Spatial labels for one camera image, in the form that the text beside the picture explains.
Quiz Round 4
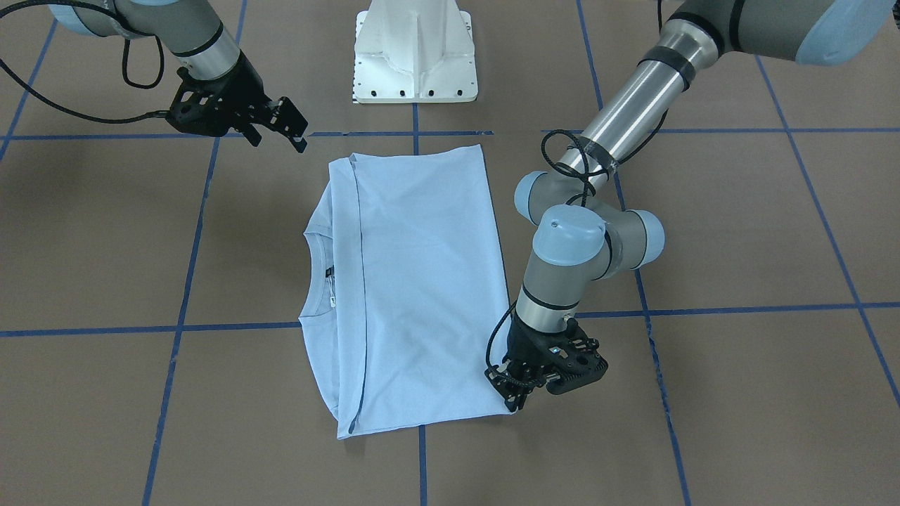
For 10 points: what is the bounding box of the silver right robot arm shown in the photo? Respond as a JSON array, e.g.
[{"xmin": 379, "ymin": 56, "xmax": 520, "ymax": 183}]
[{"xmin": 49, "ymin": 1, "xmax": 308, "ymax": 153}]

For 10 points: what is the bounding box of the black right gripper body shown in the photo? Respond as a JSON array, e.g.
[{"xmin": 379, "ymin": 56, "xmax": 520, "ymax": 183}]
[{"xmin": 166, "ymin": 53, "xmax": 276, "ymax": 136}]

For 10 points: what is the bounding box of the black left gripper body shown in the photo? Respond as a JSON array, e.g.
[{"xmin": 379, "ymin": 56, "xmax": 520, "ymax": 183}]
[{"xmin": 503, "ymin": 313, "xmax": 608, "ymax": 395}]

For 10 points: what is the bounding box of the light blue t-shirt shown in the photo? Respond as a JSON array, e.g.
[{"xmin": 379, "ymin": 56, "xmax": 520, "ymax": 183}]
[{"xmin": 299, "ymin": 145, "xmax": 509, "ymax": 440}]

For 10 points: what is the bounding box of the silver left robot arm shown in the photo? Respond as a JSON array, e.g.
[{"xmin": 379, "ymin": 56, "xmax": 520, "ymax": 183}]
[{"xmin": 485, "ymin": 1, "xmax": 895, "ymax": 413}]

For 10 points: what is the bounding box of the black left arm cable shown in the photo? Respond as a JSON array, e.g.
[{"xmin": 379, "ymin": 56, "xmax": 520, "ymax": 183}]
[{"xmin": 485, "ymin": 129, "xmax": 619, "ymax": 394}]

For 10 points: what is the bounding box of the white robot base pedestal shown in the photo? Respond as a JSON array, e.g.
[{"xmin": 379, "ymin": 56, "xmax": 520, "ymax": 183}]
[{"xmin": 352, "ymin": 1, "xmax": 479, "ymax": 105}]

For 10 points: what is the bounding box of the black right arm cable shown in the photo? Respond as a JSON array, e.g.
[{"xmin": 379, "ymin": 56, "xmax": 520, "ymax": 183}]
[{"xmin": 0, "ymin": 0, "xmax": 176, "ymax": 125}]

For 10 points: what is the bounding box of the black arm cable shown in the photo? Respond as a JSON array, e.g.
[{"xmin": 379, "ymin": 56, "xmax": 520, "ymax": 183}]
[
  {"xmin": 0, "ymin": 0, "xmax": 176, "ymax": 125},
  {"xmin": 485, "ymin": 129, "xmax": 619, "ymax": 394}
]

